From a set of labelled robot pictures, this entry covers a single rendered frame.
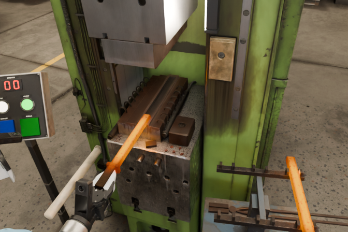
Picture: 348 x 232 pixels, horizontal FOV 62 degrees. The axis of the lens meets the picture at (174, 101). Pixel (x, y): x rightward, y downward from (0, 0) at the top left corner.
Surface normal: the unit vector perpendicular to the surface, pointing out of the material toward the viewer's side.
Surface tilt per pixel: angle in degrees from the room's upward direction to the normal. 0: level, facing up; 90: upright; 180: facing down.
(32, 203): 0
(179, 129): 0
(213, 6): 90
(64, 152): 0
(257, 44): 90
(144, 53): 90
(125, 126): 90
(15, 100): 60
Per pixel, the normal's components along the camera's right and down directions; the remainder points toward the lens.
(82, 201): -0.29, 0.10
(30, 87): 0.08, 0.08
